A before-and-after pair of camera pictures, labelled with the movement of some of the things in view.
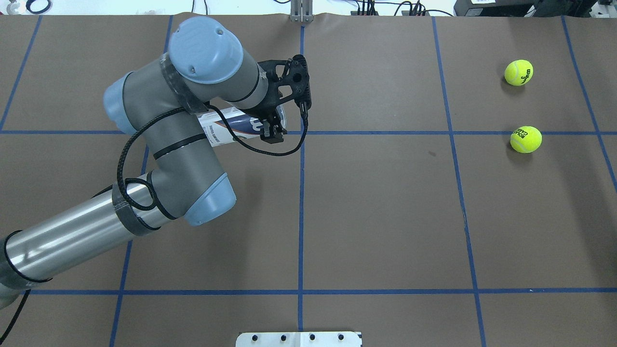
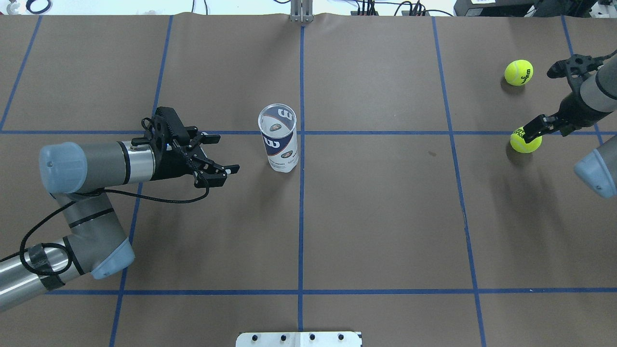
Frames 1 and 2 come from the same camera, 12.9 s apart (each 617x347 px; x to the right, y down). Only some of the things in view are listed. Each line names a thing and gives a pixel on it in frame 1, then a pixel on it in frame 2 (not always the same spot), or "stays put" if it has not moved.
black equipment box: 516,8 stays put
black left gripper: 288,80 -> 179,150
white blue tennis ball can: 221,126 -> 278,126
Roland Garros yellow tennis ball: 526,139 stays put
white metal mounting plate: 299,339 stays put
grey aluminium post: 301,11 stays put
